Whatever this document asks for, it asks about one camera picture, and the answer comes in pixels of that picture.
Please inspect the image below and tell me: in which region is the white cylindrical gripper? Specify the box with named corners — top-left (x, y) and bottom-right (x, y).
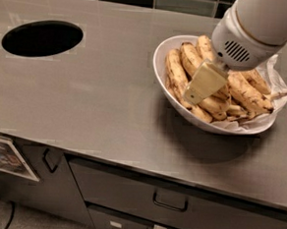
top-left (183, 2), bottom-right (281, 105)

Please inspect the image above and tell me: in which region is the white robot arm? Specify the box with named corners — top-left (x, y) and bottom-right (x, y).
top-left (183, 0), bottom-right (287, 104)

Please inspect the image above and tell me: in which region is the lower middle banana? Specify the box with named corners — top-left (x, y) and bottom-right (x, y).
top-left (199, 95), bottom-right (243, 121)

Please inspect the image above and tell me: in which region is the white oval bowl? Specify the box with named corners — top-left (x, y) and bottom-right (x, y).
top-left (153, 34), bottom-right (287, 136)

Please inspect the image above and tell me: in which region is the long central spotted banana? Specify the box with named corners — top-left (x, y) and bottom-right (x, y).
top-left (227, 72), bottom-right (274, 114)

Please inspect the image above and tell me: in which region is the white paper liner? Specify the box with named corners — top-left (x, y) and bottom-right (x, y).
top-left (210, 50), bottom-right (287, 137)

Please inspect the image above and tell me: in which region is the upper grey drawer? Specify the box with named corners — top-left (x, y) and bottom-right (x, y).
top-left (69, 158), bottom-right (287, 229)

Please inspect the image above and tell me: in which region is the round black counter hole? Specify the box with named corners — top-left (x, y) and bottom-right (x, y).
top-left (2, 20), bottom-right (84, 58)

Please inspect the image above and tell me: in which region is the grey cabinet door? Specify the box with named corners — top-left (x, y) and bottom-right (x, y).
top-left (0, 143), bottom-right (93, 227)

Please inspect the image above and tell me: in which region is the framed sign on cabinet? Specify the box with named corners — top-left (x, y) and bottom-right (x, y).
top-left (0, 136), bottom-right (39, 182)

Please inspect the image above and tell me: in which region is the black floor cable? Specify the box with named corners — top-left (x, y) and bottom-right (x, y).
top-left (3, 200), bottom-right (17, 229)

